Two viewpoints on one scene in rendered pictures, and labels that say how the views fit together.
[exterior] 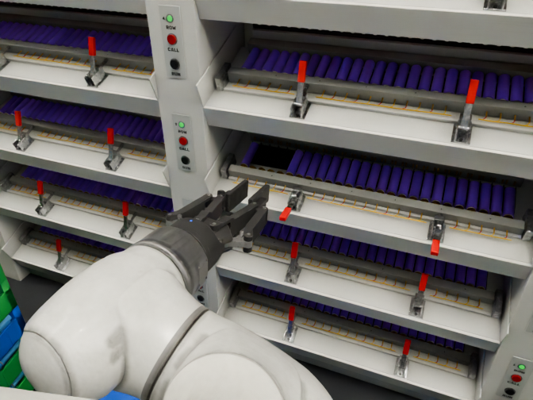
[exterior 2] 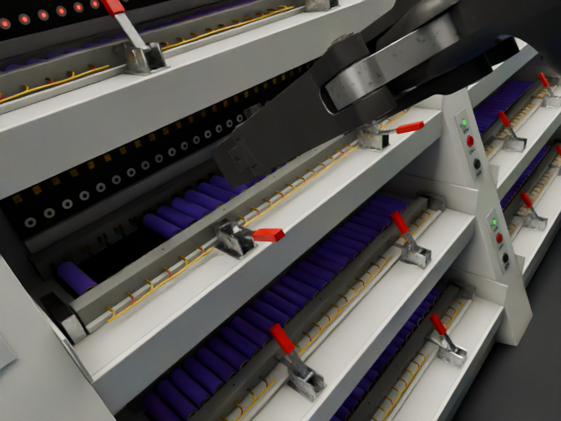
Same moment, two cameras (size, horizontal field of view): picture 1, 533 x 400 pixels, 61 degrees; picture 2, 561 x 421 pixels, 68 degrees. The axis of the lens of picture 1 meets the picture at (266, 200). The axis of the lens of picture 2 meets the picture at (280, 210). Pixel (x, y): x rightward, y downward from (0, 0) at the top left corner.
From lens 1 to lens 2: 0.65 m
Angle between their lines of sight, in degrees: 54
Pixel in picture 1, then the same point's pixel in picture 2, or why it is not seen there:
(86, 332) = not seen: outside the picture
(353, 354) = (422, 408)
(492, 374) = (491, 255)
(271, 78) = (44, 63)
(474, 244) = not seen: hidden behind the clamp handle
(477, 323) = (447, 222)
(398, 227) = (350, 167)
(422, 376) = (466, 340)
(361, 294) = (377, 306)
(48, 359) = not seen: outside the picture
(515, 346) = (480, 206)
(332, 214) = (290, 213)
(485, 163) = (360, 22)
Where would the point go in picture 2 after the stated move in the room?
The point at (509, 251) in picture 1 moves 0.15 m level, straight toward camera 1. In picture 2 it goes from (419, 116) to (509, 100)
